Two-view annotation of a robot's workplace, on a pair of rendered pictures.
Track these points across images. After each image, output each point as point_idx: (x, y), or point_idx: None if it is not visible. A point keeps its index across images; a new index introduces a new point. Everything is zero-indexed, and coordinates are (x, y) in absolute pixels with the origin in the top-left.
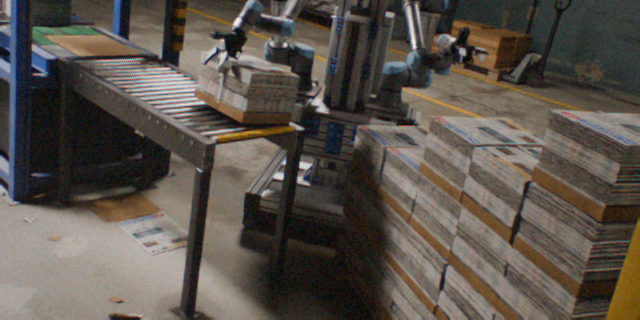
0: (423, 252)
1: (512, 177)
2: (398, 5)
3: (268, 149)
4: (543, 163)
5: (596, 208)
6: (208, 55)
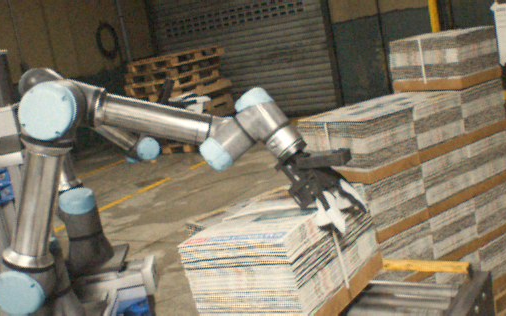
0: (407, 241)
1: (450, 100)
2: None
3: None
4: (463, 72)
5: (497, 70)
6: (335, 210)
